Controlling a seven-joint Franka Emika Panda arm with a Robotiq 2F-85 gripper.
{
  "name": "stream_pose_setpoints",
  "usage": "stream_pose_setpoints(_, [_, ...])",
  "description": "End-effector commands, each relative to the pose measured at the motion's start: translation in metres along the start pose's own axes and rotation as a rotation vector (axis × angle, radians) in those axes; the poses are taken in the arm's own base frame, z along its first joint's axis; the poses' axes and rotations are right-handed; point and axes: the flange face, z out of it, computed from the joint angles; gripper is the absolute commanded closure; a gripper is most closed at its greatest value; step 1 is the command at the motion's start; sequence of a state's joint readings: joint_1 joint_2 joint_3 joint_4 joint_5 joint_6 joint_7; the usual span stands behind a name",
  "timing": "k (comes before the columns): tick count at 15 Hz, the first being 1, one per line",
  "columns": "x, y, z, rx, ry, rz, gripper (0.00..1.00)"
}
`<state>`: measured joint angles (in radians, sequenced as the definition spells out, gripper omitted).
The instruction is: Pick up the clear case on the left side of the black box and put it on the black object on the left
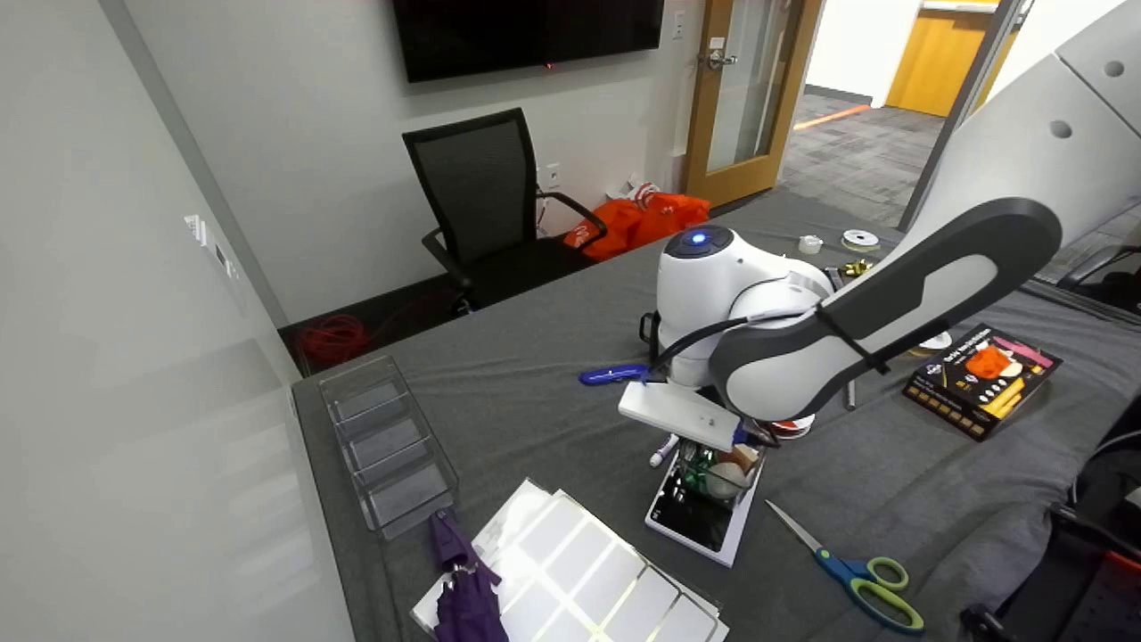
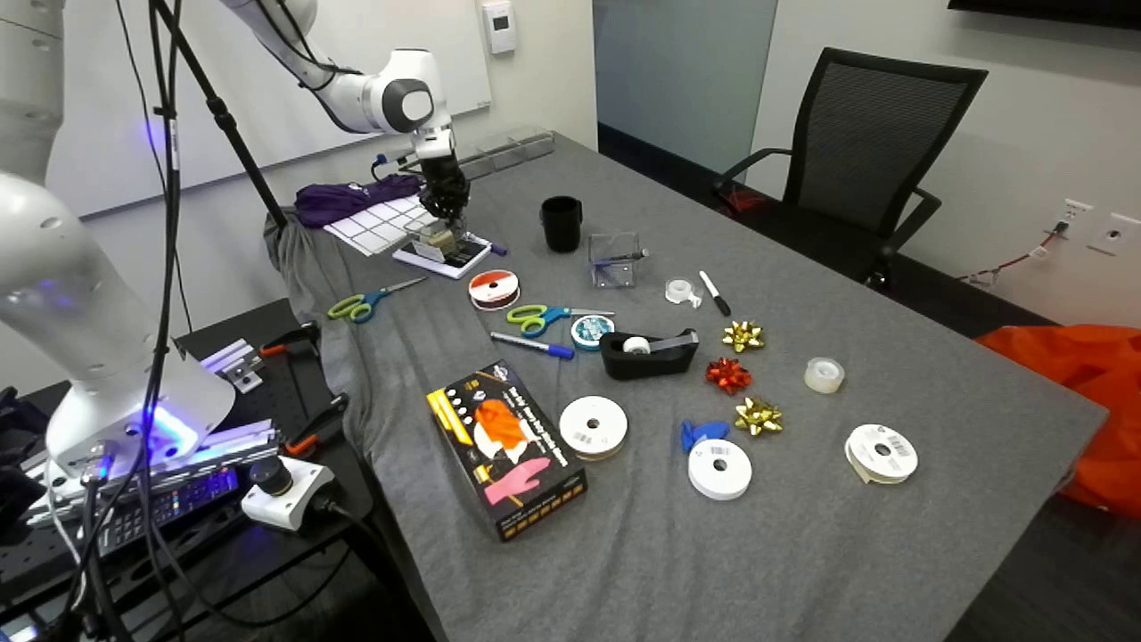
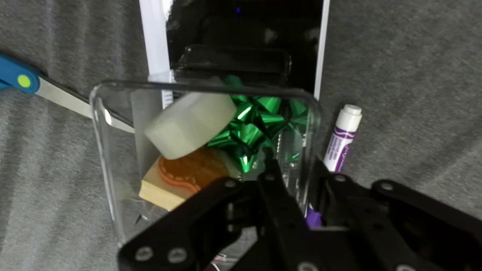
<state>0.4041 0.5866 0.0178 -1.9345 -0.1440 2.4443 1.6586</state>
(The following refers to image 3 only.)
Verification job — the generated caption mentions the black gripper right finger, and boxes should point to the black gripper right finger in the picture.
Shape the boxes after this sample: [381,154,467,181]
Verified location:
[315,164,482,271]

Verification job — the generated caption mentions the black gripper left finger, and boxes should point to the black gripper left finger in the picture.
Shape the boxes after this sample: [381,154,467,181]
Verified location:
[117,149,322,271]

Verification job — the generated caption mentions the clear plastic case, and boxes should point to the clear plastic case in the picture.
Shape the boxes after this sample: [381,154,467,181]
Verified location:
[89,78,324,247]

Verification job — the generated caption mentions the wooden rubber stamp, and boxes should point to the wooden rubber stamp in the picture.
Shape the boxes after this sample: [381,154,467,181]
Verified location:
[137,147,238,212]

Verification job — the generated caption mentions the purple marker pen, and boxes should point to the purple marker pen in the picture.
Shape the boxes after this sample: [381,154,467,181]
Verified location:
[302,102,364,230]

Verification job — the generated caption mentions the translucent tape roll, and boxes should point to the translucent tape roll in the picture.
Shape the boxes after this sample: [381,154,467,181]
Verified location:
[143,92,238,161]

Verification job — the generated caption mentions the green gift bow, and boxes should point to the green gift bow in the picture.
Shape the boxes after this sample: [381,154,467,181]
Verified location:
[206,74,310,175]

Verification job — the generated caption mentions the black tablet with white border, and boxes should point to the black tablet with white border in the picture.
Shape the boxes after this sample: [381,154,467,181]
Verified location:
[137,0,333,102]

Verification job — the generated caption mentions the green blue scissors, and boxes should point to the green blue scissors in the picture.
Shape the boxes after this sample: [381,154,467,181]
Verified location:
[0,51,137,135]

